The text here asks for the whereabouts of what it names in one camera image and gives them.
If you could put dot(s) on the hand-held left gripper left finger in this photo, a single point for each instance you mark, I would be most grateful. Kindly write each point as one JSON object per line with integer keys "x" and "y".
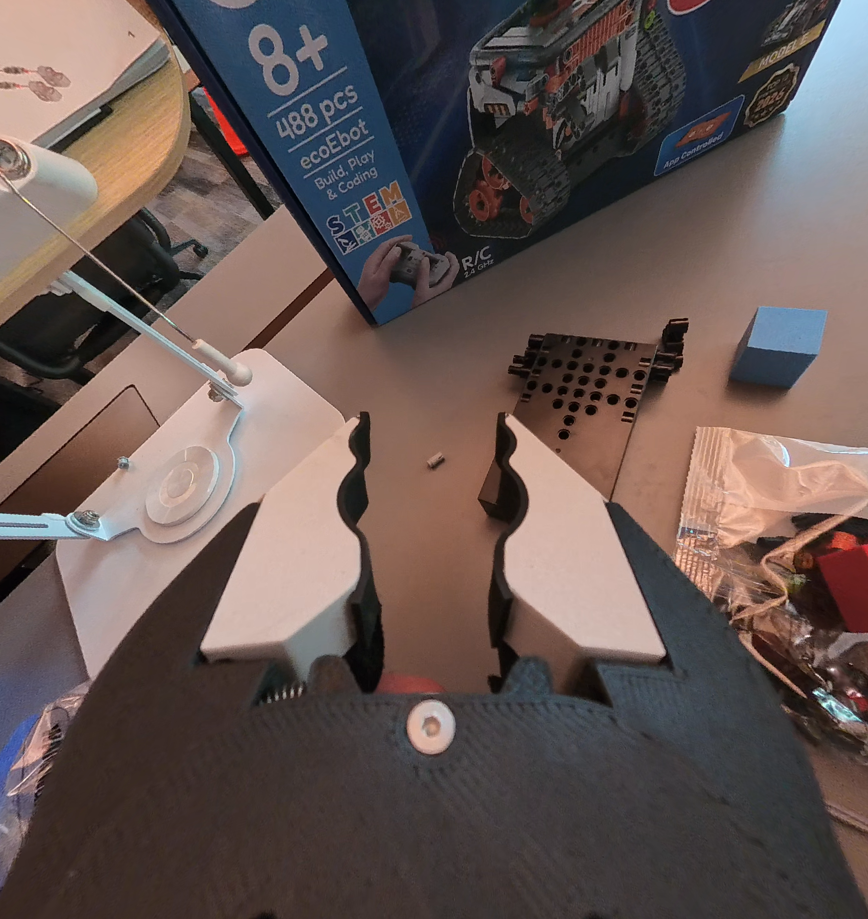
{"x": 294, "y": 574}

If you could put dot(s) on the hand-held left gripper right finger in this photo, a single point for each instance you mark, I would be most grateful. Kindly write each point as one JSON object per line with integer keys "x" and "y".
{"x": 574, "y": 574}

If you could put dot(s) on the red foam cube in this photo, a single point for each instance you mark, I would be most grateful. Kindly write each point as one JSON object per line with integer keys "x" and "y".
{"x": 857, "y": 589}

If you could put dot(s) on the blue foam cube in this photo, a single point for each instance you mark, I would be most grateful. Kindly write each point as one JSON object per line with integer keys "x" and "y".
{"x": 778, "y": 352}

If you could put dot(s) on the black perforated building plate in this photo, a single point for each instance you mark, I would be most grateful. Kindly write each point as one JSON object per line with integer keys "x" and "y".
{"x": 592, "y": 431}

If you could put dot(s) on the white book stand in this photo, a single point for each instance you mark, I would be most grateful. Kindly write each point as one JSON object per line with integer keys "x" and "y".
{"x": 290, "y": 416}

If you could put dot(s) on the clear bag of building parts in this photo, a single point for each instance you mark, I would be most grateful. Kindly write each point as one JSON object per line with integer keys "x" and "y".
{"x": 750, "y": 488}

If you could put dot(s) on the clear printed plastic bag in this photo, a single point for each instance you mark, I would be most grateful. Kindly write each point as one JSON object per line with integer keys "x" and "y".
{"x": 18, "y": 775}

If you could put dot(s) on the black office chair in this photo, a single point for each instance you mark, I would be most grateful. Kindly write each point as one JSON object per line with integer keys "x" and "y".
{"x": 46, "y": 323}

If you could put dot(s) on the orange plastic object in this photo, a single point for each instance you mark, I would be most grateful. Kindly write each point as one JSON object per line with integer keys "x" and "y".
{"x": 229, "y": 136}

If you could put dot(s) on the blue toy robot box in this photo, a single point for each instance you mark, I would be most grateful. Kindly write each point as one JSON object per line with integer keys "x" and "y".
{"x": 405, "y": 143}

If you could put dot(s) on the white instruction booklet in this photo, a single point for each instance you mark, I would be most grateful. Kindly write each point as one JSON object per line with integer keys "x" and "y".
{"x": 61, "y": 43}

